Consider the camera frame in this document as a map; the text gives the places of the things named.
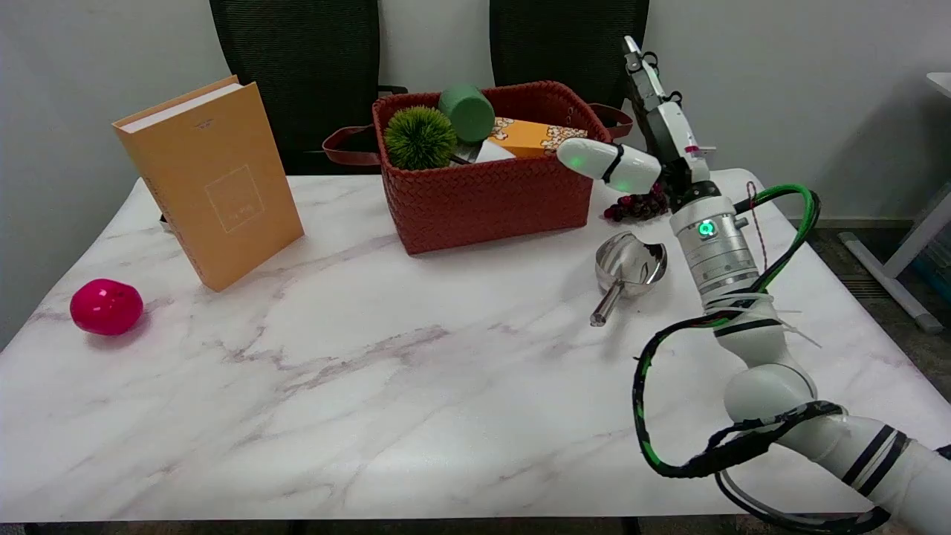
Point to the red woven basket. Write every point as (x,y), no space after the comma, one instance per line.
(490,200)

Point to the black mesh office chair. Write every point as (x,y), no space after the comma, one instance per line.
(565,44)
(312,74)

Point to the green cup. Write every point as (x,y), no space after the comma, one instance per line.
(468,111)

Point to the white desk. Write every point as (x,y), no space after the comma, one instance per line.
(903,253)

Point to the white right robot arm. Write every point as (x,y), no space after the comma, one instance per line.
(765,386)

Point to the white box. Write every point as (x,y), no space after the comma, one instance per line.
(492,152)

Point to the orange popcorn box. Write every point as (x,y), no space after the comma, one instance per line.
(527,137)

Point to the stainless steel scoop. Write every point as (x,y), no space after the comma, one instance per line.
(628,261)

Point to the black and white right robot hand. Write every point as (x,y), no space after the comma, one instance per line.
(672,141)

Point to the green spiky ball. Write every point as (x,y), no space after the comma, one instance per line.
(420,138)

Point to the purple grape bunch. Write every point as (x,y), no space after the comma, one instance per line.
(643,208)

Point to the orange hardcover book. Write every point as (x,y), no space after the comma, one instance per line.
(223,193)

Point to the magenta plastic ball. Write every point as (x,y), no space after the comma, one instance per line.
(106,306)

